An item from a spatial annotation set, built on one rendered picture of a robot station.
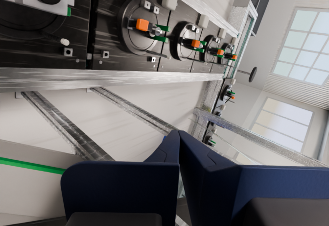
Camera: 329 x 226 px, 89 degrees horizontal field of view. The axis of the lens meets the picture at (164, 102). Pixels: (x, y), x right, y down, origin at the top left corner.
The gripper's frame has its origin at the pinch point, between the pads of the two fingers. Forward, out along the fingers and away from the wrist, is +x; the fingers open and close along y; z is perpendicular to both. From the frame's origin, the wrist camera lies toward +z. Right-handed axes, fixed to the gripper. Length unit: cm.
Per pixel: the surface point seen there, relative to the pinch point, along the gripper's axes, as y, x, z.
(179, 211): -2.0, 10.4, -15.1
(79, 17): 17.6, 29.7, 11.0
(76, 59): 19.2, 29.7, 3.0
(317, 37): -299, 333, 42
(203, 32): -17, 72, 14
